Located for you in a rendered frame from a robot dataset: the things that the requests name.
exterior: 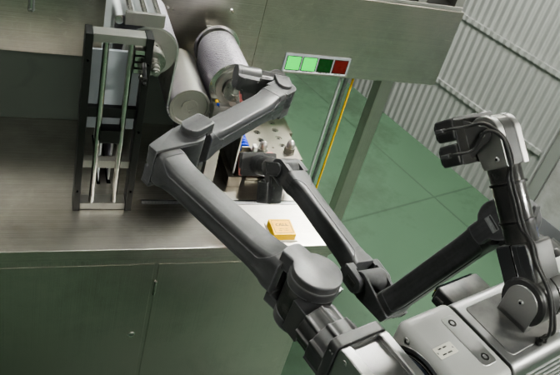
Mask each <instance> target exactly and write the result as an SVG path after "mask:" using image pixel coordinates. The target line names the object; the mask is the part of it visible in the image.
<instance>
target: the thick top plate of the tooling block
mask: <svg viewBox="0 0 560 375"><path fill-rule="evenodd" d="M245 137H246V139H247V142H248V144H249V146H250V149H249V152H251V151H252V147H253V144H254V143H255V144H257V146H259V143H260V142H261V141H266V142H267V151H268V152H272V153H276V154H277V158H297V159H299V160H301V161H302V158H301V156H300V154H299V152H298V150H297V148H296V146H295V151H294V154H293V155H292V156H289V155H287V154H285V153H284V152H283V149H284V148H285V145H287V143H288V141H289V140H292V139H291V137H290V135H289V133H288V130H287V129H286V127H285V125H284V123H283V120H282V119H277V118H276V119H274V120H269V121H267V122H265V123H263V124H261V125H260V126H258V127H256V128H254V129H253V130H252V131H250V132H248V133H246V134H245Z"/></svg>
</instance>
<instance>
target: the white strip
mask: <svg viewBox="0 0 560 375"><path fill-rule="evenodd" d="M123 16H125V12H124V9H123V2H122V0H106V7H105V16H104V25H103V27H104V28H114V23H115V21H116V23H117V24H121V23H123ZM102 145H103V144H102V143H100V148H99V156H101V154H102ZM99 170H100V167H98V168H97V184H100V178H99Z"/></svg>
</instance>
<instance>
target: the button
mask: <svg viewBox="0 0 560 375"><path fill-rule="evenodd" d="M267 227H268V230H269V232H270V233H271V234H272V235H273V236H274V237H275V238H277V239H278V240H294V239H295V237H296V233H295V231H294V228H293V225H292V223H291V221H290V219H268V221H267Z"/></svg>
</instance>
